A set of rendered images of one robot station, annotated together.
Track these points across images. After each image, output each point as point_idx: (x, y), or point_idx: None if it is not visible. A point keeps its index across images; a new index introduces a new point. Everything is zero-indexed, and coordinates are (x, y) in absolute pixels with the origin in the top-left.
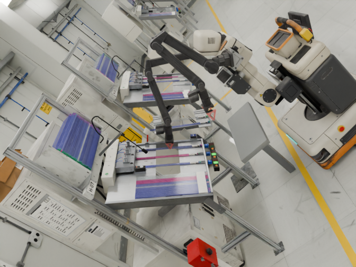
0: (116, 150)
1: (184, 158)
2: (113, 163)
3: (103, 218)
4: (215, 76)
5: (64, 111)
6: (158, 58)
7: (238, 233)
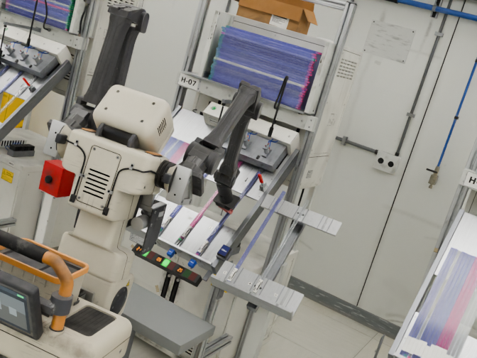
0: (260, 132)
1: (189, 217)
2: None
3: None
4: (162, 202)
5: None
6: (238, 98)
7: (153, 356)
